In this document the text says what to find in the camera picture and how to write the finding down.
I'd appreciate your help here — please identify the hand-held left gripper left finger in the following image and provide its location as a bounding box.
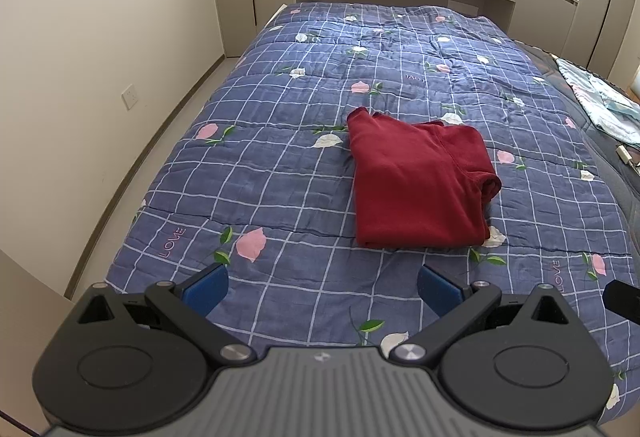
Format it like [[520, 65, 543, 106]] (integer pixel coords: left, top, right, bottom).
[[75, 263, 255, 365]]

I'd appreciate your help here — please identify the white furniture panel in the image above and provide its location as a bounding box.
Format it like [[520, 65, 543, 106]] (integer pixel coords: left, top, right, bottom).
[[0, 249, 76, 437]]

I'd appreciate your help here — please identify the red long-sleeve shirt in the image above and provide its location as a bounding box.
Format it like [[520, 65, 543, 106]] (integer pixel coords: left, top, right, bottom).
[[346, 107, 502, 249]]

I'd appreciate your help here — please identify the blue checked floral quilt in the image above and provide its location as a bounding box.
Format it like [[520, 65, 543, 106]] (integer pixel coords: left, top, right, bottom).
[[102, 2, 631, 423]]

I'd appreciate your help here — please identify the wide white wall plate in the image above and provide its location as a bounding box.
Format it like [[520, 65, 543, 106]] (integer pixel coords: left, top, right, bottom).
[[447, 0, 482, 16]]

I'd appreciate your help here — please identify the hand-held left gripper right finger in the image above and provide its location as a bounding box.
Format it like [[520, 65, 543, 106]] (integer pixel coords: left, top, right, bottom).
[[389, 263, 576, 365]]

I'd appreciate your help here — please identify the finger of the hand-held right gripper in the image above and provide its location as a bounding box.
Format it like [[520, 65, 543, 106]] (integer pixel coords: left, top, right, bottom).
[[602, 279, 640, 313]]

